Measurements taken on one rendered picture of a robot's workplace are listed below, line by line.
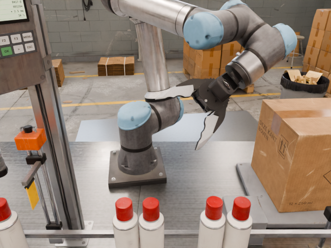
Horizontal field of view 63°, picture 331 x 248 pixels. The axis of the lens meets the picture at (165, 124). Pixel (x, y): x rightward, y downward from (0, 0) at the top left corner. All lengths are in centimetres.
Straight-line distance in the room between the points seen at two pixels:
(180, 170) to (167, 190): 12
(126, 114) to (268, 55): 47
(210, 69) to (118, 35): 260
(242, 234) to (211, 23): 43
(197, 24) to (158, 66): 39
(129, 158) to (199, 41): 52
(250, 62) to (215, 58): 325
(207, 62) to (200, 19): 329
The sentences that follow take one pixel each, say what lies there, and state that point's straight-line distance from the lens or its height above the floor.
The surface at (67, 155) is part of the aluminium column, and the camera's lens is 70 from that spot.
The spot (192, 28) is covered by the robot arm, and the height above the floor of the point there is 138.
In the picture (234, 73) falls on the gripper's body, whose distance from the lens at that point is 67.
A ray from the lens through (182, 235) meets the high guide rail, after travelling 66.
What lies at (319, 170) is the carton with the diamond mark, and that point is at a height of 101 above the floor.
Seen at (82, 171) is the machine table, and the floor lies 83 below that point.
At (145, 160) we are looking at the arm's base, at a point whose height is 91.
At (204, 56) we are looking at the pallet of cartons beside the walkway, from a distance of 385.
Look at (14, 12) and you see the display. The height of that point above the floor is 142.
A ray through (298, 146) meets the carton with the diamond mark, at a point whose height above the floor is 108.
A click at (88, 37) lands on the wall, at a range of 598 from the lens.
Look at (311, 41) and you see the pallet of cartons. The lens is 460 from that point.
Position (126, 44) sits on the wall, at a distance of 596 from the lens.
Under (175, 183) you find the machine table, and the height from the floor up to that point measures 83.
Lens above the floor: 146
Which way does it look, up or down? 27 degrees down
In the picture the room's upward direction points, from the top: straight up
